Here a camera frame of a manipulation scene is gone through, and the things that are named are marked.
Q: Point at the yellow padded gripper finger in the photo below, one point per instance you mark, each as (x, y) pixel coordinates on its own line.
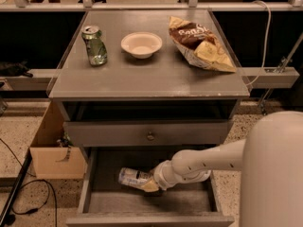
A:
(150, 186)

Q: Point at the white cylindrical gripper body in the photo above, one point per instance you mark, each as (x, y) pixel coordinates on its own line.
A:
(160, 175)

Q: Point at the blue labelled plastic bottle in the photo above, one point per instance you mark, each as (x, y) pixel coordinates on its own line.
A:
(133, 178)

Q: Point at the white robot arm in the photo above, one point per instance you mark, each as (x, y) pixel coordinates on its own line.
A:
(270, 160)

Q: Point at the round metal drawer knob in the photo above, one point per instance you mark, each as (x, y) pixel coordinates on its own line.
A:
(150, 136)

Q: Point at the closed grey top drawer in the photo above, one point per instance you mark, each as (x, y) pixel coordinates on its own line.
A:
(141, 134)

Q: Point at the open grey middle drawer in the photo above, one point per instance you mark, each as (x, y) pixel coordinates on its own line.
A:
(104, 202)

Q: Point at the grey wooden drawer cabinet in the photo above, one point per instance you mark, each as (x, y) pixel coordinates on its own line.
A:
(163, 87)

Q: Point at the cardboard box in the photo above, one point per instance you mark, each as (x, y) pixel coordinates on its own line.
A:
(52, 156)

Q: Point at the white paper bowl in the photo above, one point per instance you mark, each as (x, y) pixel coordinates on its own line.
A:
(141, 45)

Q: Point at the brown yellow chip bag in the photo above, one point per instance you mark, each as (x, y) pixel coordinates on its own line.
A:
(199, 45)

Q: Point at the crushed green soda can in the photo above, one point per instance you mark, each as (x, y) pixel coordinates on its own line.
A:
(95, 47)

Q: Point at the black object on ledge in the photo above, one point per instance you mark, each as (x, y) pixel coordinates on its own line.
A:
(14, 69)

